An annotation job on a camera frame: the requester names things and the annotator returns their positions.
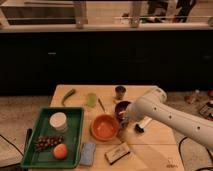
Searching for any purple bowl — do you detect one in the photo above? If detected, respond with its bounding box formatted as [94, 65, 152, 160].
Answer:
[115, 101, 130, 122]

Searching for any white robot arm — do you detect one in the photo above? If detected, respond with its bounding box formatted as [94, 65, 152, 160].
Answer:
[125, 86, 213, 151]

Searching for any orange bowl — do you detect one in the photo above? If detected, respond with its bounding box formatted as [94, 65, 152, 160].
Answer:
[90, 114, 119, 141]

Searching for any wooden block eraser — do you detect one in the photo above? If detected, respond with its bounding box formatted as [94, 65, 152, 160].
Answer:
[105, 142, 130, 165]

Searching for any small metal cup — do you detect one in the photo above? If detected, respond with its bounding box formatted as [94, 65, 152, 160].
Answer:
[115, 85, 126, 100]

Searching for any light green cup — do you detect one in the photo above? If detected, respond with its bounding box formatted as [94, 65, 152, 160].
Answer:
[86, 93, 97, 107]

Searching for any blue sponge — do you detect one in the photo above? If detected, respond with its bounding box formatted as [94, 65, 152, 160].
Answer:
[79, 142, 96, 166]

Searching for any green chili pepper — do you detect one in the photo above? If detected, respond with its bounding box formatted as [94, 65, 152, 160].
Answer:
[61, 89, 76, 106]

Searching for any white round container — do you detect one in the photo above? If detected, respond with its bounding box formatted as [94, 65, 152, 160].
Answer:
[49, 112, 67, 132]

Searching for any orange fruit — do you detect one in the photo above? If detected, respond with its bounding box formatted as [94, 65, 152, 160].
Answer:
[53, 144, 68, 159]

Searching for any green plastic tray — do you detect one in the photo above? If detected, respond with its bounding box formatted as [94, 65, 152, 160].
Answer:
[21, 107, 84, 169]

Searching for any bunch of dark grapes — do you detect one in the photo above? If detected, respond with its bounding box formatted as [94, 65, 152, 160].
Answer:
[34, 135, 64, 152]

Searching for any wooden handled spoon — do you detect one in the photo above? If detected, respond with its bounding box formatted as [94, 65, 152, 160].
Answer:
[98, 98, 106, 113]

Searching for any black cable right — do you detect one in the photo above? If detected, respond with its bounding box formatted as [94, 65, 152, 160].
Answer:
[178, 135, 213, 171]

